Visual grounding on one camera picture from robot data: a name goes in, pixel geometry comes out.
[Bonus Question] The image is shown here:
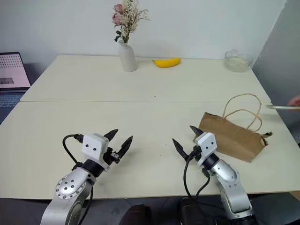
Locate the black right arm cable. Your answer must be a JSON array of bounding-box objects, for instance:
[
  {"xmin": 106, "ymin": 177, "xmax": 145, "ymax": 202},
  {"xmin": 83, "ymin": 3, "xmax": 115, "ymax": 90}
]
[{"xmin": 183, "ymin": 146, "xmax": 227, "ymax": 225}]

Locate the brown paper bag with handles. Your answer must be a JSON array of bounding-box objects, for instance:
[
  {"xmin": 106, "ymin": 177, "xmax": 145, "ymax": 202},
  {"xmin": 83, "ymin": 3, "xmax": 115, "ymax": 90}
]
[{"xmin": 193, "ymin": 93, "xmax": 273, "ymax": 164}]

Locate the yellow banana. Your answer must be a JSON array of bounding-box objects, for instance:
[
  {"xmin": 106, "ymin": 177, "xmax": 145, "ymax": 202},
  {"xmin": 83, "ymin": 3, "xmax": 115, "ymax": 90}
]
[{"xmin": 151, "ymin": 57, "xmax": 182, "ymax": 69}]

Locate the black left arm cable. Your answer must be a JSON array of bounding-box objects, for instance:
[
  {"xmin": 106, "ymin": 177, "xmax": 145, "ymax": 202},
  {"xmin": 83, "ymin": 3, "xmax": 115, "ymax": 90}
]
[{"xmin": 62, "ymin": 134, "xmax": 94, "ymax": 225}]

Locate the dried pink flower bouquet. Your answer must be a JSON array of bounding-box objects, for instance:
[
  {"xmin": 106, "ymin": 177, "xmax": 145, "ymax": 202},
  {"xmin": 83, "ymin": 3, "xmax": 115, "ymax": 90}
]
[{"xmin": 112, "ymin": 0, "xmax": 151, "ymax": 44}]

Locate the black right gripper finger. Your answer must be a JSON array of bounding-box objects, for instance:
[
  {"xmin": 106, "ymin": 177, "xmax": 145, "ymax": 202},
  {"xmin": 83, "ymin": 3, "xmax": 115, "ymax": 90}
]
[
  {"xmin": 189, "ymin": 125, "xmax": 204, "ymax": 141},
  {"xmin": 172, "ymin": 138, "xmax": 190, "ymax": 161}
]

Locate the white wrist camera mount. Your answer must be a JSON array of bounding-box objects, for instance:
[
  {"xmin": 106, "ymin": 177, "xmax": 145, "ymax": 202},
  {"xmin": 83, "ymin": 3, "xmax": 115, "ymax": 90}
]
[
  {"xmin": 82, "ymin": 133, "xmax": 110, "ymax": 172},
  {"xmin": 195, "ymin": 132, "xmax": 218, "ymax": 167}
]

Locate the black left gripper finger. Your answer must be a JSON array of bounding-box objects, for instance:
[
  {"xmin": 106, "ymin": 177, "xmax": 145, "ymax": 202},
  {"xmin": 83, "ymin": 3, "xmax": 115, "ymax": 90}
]
[
  {"xmin": 117, "ymin": 135, "xmax": 134, "ymax": 159},
  {"xmin": 103, "ymin": 128, "xmax": 119, "ymax": 142}
]

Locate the open laptop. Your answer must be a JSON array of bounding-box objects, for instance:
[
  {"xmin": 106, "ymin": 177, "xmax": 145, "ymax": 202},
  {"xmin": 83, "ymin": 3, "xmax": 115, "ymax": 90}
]
[{"xmin": 0, "ymin": 52, "xmax": 32, "ymax": 109}]

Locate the person's bare hand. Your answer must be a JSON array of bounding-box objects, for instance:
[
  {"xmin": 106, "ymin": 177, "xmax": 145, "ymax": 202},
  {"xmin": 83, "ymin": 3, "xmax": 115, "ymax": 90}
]
[{"xmin": 287, "ymin": 94, "xmax": 300, "ymax": 108}]

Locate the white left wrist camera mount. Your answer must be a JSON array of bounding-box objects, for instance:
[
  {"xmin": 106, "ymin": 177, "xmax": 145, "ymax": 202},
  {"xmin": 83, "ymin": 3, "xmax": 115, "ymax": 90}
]
[{"xmin": 82, "ymin": 133, "xmax": 110, "ymax": 172}]

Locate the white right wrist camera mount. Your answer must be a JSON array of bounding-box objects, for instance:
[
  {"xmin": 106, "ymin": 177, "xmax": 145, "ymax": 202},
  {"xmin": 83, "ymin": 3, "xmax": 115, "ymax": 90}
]
[{"xmin": 195, "ymin": 132, "xmax": 218, "ymax": 167}]

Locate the white ceramic vase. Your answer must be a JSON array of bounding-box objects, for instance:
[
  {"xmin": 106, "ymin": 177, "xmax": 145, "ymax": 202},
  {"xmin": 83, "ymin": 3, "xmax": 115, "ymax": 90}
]
[{"xmin": 118, "ymin": 39, "xmax": 138, "ymax": 73}]

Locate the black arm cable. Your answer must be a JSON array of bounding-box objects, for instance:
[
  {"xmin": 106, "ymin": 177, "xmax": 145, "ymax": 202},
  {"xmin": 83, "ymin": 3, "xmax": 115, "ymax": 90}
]
[
  {"xmin": 183, "ymin": 146, "xmax": 227, "ymax": 225},
  {"xmin": 62, "ymin": 134, "xmax": 94, "ymax": 225}
]

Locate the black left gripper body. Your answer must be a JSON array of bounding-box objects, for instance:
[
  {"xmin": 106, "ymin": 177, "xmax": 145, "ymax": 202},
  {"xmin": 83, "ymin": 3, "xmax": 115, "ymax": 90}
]
[{"xmin": 105, "ymin": 147, "xmax": 121, "ymax": 166}]

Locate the clear glass bowl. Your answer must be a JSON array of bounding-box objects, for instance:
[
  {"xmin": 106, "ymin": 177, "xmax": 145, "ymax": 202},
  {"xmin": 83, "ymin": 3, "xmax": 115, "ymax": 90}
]
[{"xmin": 224, "ymin": 49, "xmax": 254, "ymax": 73}]

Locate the dark rounded shape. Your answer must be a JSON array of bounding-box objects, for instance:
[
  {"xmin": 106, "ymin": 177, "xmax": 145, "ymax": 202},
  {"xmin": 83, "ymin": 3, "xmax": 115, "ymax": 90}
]
[{"xmin": 120, "ymin": 203, "xmax": 152, "ymax": 225}]

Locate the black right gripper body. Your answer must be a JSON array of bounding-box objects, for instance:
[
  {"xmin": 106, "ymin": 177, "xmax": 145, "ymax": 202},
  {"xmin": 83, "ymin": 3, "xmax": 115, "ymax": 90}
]
[{"xmin": 187, "ymin": 145, "xmax": 202, "ymax": 162}]

